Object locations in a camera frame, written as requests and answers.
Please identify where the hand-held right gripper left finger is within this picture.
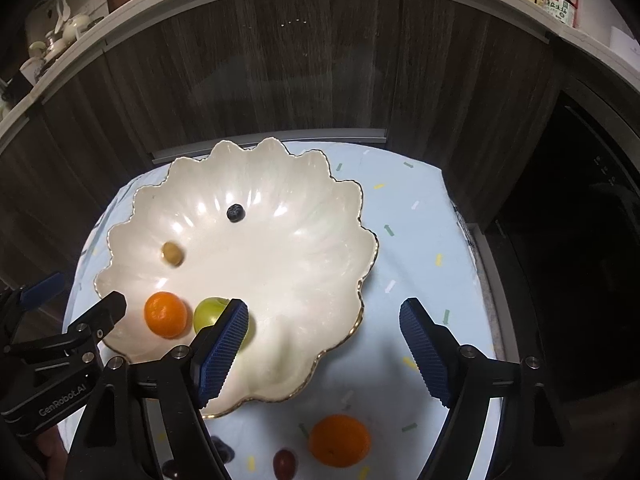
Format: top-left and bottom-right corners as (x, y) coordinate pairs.
(65, 298), (250, 480)

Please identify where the light blue patterned cloth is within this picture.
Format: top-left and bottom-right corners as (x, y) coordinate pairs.
(57, 140), (503, 480)

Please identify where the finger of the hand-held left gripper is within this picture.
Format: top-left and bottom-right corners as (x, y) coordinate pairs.
(0, 291), (127, 368)
(0, 272), (66, 343)

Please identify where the orange tangerine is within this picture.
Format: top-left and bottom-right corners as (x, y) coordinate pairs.
(144, 291), (190, 339)
(308, 414), (372, 469)

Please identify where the white teapot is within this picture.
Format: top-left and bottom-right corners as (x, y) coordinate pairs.
(65, 14), (92, 41)

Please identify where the wooden kitchen cabinet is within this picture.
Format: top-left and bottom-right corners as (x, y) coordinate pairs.
(0, 0), (566, 311)

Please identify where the white scalloped bowl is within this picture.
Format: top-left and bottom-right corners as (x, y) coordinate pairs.
(94, 137), (379, 420)

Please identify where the dark soy sauce bottle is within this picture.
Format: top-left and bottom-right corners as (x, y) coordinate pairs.
(536, 0), (583, 28)

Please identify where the green apple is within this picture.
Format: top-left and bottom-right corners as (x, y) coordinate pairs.
(193, 296), (255, 356)

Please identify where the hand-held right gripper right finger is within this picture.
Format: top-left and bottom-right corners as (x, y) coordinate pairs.
(399, 297), (573, 480)

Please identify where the person's left hand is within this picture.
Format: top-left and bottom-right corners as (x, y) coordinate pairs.
(35, 425), (68, 480)

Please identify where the black built-in dishwasher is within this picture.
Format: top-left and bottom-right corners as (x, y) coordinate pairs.
(487, 87), (640, 403)

